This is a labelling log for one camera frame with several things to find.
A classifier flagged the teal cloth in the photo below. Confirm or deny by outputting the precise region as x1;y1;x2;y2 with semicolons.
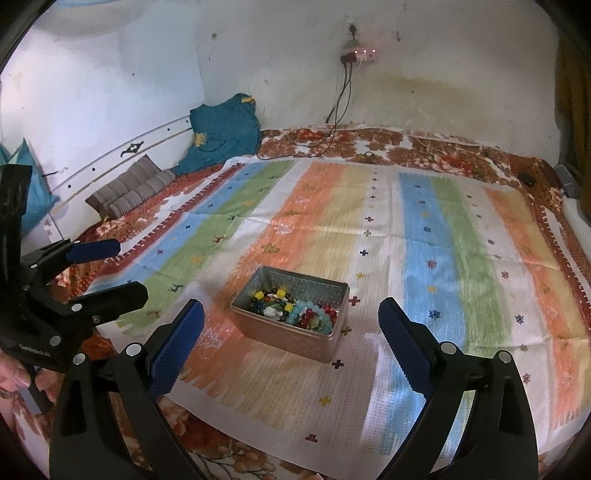
174;93;262;175

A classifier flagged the brown floral blanket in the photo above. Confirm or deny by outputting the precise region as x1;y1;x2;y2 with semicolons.
0;126;591;480

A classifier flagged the person's left hand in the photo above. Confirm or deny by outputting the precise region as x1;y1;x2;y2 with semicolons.
0;353;63;404

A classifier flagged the pile of mixed bead bracelets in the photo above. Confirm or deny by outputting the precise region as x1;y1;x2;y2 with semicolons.
246;285;341;335

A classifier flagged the striped woven mat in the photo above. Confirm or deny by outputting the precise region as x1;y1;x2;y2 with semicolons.
99;156;591;476

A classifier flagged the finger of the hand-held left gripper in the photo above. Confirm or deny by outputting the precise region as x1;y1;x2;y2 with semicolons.
44;282;149;348
21;239;122;288

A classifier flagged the teal cushion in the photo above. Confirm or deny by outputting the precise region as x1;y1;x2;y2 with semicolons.
0;137;62;234

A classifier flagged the red bead bracelet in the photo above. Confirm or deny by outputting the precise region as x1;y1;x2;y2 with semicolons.
298;302;343;329

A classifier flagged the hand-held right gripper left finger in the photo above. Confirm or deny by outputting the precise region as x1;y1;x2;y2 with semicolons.
48;299;205;480

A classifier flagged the striped brown pillow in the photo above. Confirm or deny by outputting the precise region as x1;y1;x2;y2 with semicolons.
85;154;177;220

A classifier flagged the hanging curtain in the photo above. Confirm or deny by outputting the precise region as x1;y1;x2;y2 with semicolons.
554;32;591;208

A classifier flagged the grey metal box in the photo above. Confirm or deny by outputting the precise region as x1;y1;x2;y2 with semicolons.
230;265;351;364

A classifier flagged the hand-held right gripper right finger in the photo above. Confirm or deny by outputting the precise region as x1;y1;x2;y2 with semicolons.
378;298;539;480

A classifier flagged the white wooden headboard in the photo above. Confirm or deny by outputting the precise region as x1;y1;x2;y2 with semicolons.
44;115;195;234

